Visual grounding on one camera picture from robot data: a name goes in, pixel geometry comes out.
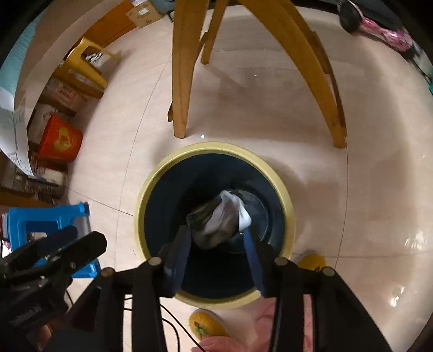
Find white black plastic wrapper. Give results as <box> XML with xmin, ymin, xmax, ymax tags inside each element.
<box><xmin>186</xmin><ymin>191</ymin><xmax>252</xmax><ymax>249</ymax></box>

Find blue plastic stool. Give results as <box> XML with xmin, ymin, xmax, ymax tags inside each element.
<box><xmin>3</xmin><ymin>202</ymin><xmax>91</xmax><ymax>271</ymax></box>

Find dark bin with yellow rim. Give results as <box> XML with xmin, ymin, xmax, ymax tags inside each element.
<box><xmin>134</xmin><ymin>142</ymin><xmax>295</xmax><ymax>309</ymax></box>

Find right yellow slipper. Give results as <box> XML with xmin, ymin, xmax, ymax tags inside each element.
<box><xmin>294</xmin><ymin>252</ymin><xmax>327</xmax><ymax>271</ymax></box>

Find yellow slipper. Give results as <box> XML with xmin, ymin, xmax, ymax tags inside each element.
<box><xmin>189</xmin><ymin>309</ymin><xmax>230</xmax><ymax>341</ymax></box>
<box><xmin>294</xmin><ymin>252</ymin><xmax>327</xmax><ymax>271</ymax></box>

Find pink trouser legs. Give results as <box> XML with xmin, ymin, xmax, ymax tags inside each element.
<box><xmin>191</xmin><ymin>297</ymin><xmax>316</xmax><ymax>352</ymax></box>

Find left yellow slipper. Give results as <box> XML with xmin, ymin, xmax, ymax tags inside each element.
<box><xmin>189</xmin><ymin>309</ymin><xmax>230</xmax><ymax>341</ymax></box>

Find yellow plastic stool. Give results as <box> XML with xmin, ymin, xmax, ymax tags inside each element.
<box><xmin>52</xmin><ymin>37</ymin><xmax>122</xmax><ymax>99</ymax></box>

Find wooden table legs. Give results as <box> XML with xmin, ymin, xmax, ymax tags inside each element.
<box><xmin>167</xmin><ymin>1</ymin><xmax>347</xmax><ymax>149</ymax></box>

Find cardboard box on floor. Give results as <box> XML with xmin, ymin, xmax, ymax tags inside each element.
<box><xmin>126</xmin><ymin>1</ymin><xmax>163</xmax><ymax>28</ymax></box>

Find pink patterned bag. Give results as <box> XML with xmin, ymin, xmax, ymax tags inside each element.
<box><xmin>337</xmin><ymin>0</ymin><xmax>415</xmax><ymax>53</ymax></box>

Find black cable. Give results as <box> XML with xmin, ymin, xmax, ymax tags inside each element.
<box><xmin>123</xmin><ymin>295</ymin><xmax>207</xmax><ymax>352</ymax></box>

